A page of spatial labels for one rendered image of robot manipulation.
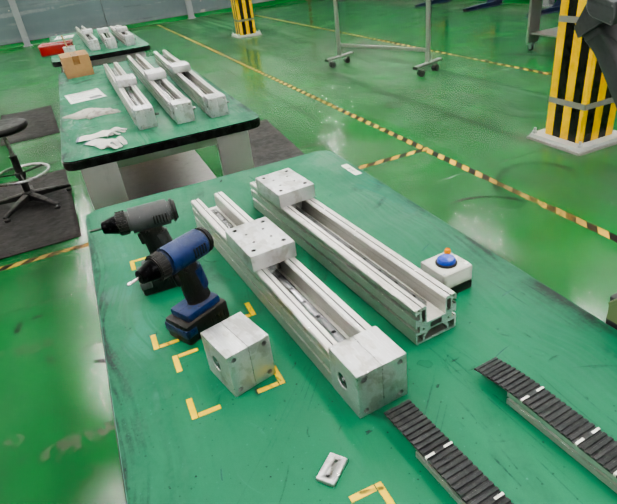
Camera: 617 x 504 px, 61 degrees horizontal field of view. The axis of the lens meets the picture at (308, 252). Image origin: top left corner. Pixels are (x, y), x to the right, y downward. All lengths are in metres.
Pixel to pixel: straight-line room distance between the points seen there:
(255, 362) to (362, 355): 0.21
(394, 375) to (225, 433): 0.30
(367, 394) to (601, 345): 0.46
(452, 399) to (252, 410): 0.35
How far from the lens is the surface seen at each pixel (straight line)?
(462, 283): 1.20
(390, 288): 1.07
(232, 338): 0.98
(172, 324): 1.15
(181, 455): 0.95
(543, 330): 1.13
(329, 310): 1.05
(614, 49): 1.16
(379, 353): 0.90
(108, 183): 2.63
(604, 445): 0.91
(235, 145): 2.68
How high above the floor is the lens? 1.48
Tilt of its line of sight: 31 degrees down
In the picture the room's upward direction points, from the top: 8 degrees counter-clockwise
